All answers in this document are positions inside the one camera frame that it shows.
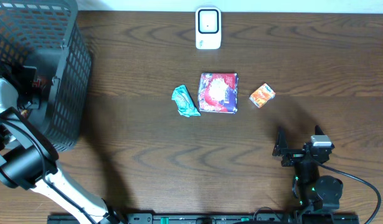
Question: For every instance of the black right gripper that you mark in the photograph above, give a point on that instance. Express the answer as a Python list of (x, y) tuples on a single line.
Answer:
[(281, 149)]

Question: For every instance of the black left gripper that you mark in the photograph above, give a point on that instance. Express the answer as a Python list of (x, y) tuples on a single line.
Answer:
[(29, 101)]

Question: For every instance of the red orange chocolate bar wrapper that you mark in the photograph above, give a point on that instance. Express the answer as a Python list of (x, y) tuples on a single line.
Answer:
[(40, 83)]

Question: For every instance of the small orange box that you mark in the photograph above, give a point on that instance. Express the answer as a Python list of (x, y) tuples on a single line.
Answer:
[(262, 95)]

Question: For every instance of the purple red noodle packet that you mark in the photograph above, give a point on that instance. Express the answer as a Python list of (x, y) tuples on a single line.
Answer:
[(217, 92)]

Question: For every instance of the teal snack wrapper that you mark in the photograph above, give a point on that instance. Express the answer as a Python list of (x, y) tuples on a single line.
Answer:
[(185, 104)]

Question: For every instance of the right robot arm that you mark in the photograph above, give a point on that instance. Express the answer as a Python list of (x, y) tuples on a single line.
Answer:
[(317, 193)]

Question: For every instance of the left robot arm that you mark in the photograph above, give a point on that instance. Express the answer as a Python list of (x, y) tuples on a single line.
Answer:
[(34, 163)]

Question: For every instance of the dark grey plastic basket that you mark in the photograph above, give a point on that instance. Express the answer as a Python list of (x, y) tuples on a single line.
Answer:
[(45, 35)]

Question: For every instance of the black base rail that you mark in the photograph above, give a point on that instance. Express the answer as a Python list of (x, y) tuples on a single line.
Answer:
[(147, 218)]

